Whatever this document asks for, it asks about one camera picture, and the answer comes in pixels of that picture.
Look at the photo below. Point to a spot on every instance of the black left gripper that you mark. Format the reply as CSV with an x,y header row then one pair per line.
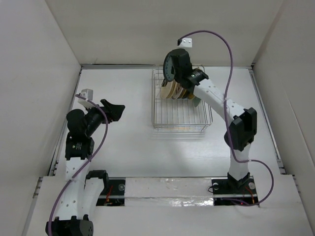
x,y
114,110

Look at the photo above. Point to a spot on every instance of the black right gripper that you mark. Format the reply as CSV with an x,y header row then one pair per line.
x,y
189,58

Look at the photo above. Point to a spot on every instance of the beige round plate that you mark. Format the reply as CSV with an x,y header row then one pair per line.
x,y
173,88

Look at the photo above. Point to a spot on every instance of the blue patterned round plate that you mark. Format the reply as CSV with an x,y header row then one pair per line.
x,y
168,70

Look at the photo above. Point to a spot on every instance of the cream plate with black patch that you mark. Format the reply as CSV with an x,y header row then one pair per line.
x,y
166,89

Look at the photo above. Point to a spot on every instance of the light green rectangular plate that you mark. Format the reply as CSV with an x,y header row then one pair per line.
x,y
196,101

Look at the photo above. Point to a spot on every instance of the white plate with red characters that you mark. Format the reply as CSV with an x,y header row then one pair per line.
x,y
178,91

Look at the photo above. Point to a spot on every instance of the gold and black round plate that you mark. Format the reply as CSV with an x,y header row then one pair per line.
x,y
185,94

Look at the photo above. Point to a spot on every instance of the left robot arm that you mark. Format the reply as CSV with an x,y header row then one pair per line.
x,y
72,211

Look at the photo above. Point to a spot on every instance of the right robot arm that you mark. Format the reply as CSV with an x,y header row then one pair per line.
x,y
241,122

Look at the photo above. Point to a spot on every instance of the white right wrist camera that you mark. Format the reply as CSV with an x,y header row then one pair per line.
x,y
184,42

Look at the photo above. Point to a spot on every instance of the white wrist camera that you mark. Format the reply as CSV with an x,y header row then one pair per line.
x,y
184,42
86,97

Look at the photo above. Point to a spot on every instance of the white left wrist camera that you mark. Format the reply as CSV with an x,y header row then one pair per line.
x,y
86,97

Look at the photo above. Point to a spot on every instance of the metal wire dish rack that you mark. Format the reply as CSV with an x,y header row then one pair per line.
x,y
177,115

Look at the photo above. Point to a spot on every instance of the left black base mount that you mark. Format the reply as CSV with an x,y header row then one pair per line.
x,y
114,194

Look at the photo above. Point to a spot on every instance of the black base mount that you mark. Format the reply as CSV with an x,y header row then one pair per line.
x,y
114,194
224,195

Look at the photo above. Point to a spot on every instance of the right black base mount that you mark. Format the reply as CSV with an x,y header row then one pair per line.
x,y
224,195

